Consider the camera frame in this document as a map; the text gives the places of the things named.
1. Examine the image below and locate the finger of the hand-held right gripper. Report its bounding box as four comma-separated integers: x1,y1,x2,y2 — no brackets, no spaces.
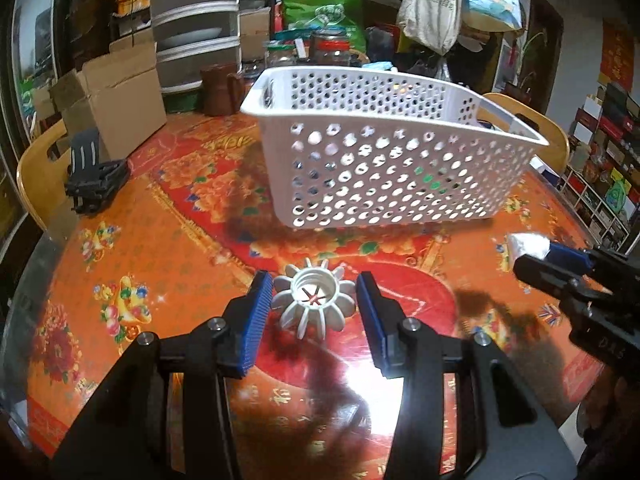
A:
547,242,640,292
514,254,592,312

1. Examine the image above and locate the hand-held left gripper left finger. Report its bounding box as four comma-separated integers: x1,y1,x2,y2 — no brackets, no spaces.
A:
50,270,273,480

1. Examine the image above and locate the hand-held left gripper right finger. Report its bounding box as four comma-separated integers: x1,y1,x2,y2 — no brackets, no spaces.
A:
356,271,578,480

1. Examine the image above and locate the white tissue pack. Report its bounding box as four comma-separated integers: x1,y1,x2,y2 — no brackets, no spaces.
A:
506,232,552,267

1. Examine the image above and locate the white ribbed flower-shaped cap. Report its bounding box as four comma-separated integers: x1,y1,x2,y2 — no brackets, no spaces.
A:
271,258,357,339

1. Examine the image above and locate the white perforated plastic basket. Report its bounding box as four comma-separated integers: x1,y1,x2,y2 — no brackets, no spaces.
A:
240,66,551,231

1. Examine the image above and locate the white storage shelf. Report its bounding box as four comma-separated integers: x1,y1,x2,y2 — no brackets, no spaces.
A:
557,162,633,246

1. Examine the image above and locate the wooden chair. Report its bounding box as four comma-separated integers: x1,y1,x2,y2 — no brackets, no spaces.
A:
482,92,571,173
16,120,76,231

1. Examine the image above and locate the shelf of assorted boxes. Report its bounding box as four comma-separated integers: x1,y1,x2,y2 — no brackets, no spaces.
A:
570,80,640,216

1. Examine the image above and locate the black phone holder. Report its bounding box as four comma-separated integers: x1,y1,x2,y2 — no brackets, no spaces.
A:
64,129,132,217

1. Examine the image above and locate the small brown container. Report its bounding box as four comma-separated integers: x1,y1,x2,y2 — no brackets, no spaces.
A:
227,74,248,111

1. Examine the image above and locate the green plastic basket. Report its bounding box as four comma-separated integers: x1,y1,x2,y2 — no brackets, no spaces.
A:
165,92,203,113

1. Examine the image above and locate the tall brown container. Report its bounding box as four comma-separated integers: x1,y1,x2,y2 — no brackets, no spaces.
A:
201,64,236,116

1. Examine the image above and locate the open cardboard box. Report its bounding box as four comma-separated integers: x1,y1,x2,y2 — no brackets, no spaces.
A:
49,40,168,161

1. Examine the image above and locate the glass jar with green lid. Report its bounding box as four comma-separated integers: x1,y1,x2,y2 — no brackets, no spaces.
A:
265,42,301,68

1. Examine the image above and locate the glass jar with red lid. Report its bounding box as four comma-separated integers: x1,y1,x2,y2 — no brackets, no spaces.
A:
310,30,351,66

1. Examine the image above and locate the cream tote bag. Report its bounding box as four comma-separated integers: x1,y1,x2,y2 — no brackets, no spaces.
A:
397,0,463,56

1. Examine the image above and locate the small cardboard box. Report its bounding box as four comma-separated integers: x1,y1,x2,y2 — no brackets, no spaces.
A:
240,7,273,63

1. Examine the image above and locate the green shopping bag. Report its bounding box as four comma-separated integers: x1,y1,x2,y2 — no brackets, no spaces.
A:
280,0,368,53

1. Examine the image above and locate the red wall poster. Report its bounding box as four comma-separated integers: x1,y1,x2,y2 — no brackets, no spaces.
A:
600,20,636,88

